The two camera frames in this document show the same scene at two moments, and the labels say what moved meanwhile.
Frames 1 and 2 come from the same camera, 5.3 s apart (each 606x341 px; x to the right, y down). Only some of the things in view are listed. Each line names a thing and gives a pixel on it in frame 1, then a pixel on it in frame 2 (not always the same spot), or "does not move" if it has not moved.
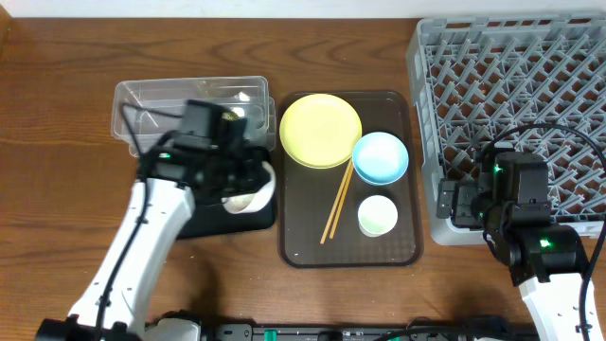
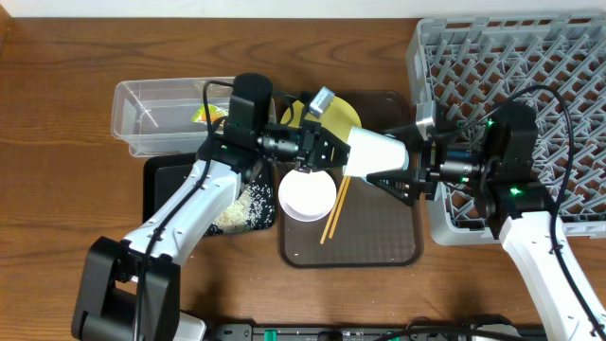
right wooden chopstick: x=341 y=202 does not move
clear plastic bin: x=145 y=111 does not move
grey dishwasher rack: x=524 y=83 does not move
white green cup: x=377 y=216 → x=371 y=152
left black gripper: x=256 y=171 → x=310 y=149
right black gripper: x=448 y=198 → x=423 y=172
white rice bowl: x=255 y=202 → x=307 y=197
